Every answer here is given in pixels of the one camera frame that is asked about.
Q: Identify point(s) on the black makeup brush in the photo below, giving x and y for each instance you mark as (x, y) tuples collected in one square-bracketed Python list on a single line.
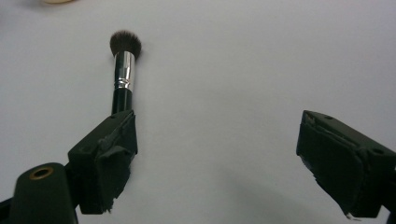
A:
[(124, 71)]

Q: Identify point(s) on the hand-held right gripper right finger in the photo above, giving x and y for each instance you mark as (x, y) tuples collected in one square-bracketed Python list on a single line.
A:
[(342, 165)]

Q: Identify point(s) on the beige round object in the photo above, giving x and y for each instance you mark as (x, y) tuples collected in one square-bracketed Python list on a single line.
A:
[(57, 1)]

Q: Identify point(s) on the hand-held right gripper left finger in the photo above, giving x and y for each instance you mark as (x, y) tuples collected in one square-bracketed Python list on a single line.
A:
[(101, 161)]

